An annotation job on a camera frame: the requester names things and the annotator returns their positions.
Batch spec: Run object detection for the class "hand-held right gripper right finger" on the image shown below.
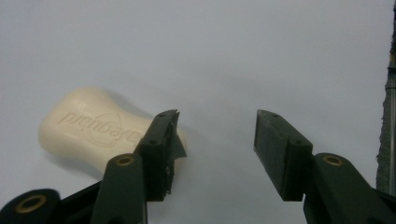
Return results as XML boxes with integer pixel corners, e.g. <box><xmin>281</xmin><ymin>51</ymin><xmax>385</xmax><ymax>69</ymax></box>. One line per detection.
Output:
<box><xmin>253</xmin><ymin>109</ymin><xmax>396</xmax><ymax>224</ymax></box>

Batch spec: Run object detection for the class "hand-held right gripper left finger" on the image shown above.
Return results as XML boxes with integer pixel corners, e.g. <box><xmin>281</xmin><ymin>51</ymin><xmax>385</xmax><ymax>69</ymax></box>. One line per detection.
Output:
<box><xmin>90</xmin><ymin>108</ymin><xmax>188</xmax><ymax>224</ymax></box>

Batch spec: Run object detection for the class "cream bar of soap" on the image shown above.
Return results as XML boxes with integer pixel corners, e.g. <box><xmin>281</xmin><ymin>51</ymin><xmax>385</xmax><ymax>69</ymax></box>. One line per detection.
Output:
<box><xmin>37</xmin><ymin>86</ymin><xmax>189</xmax><ymax>174</ymax></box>

